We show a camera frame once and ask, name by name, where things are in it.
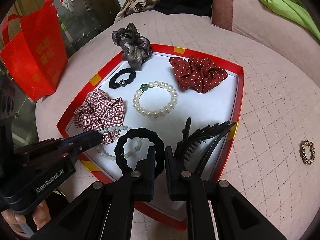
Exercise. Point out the grey satin scrunchie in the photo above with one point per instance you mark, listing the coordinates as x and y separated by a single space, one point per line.
136 48

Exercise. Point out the pink bolster pillow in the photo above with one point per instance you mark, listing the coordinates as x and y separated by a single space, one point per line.
250 18

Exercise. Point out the red plaid scrunchie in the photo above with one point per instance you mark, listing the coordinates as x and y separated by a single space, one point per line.
101 113

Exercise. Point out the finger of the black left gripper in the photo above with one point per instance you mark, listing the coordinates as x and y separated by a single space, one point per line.
51 151

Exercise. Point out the red shallow tray box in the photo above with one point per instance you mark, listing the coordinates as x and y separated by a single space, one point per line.
220 104

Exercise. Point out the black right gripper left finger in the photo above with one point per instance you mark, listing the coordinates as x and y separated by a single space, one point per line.
137 186

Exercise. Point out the red gift bag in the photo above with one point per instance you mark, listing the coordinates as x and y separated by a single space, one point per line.
34 52

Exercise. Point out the black hair claw clip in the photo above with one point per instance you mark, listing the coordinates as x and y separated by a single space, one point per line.
190 142

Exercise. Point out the wooden glass door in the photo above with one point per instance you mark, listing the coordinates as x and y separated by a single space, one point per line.
80 20

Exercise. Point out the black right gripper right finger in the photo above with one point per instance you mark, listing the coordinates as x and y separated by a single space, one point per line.
185 186

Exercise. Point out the red polka dot scrunchie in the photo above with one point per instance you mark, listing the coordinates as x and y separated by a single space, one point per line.
198 73

